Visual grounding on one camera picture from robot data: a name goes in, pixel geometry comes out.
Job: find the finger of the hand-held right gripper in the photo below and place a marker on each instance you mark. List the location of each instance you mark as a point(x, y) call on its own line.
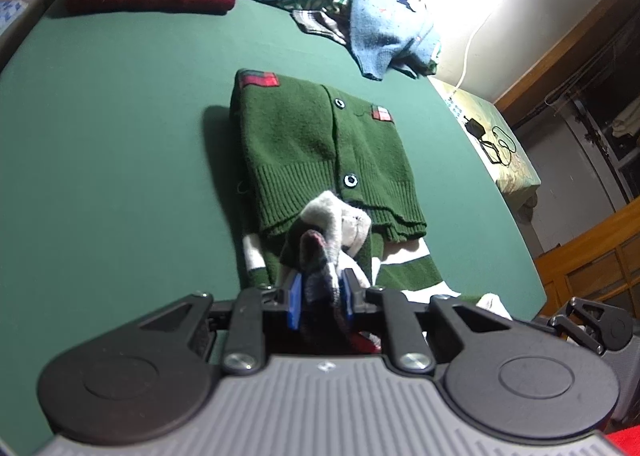
point(580, 328)

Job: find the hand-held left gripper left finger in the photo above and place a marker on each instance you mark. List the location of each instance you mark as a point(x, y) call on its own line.
point(295, 301)

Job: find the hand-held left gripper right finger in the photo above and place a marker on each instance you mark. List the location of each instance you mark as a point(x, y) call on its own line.
point(357, 303)

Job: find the green white striped sweater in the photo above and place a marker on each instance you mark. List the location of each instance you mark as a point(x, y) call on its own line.
point(410, 271)

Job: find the green knit cardigan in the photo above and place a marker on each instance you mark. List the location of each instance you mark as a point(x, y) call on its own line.
point(300, 136)

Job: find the wooden cabinet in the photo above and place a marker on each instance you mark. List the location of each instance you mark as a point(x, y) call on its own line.
point(595, 261)

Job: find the person's red garment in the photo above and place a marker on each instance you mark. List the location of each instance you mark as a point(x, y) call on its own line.
point(625, 443)

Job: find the yellow patterned table cover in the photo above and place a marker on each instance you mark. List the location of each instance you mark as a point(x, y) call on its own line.
point(515, 181)

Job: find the white hanging cloth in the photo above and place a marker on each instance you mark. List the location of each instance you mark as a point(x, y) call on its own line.
point(627, 121)

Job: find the green table cover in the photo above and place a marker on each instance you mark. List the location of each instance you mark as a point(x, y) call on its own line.
point(125, 161)

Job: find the white power strip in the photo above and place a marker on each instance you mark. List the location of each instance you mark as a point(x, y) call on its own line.
point(455, 106)

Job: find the blue knit sweater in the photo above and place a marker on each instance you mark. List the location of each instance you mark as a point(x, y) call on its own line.
point(385, 31)

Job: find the green white checked shirt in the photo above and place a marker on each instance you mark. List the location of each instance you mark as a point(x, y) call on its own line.
point(340, 1)

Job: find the blue patterned towel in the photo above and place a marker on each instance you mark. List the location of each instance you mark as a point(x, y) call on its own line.
point(9, 14)

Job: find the wooden door frame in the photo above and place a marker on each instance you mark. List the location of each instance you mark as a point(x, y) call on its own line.
point(565, 41)

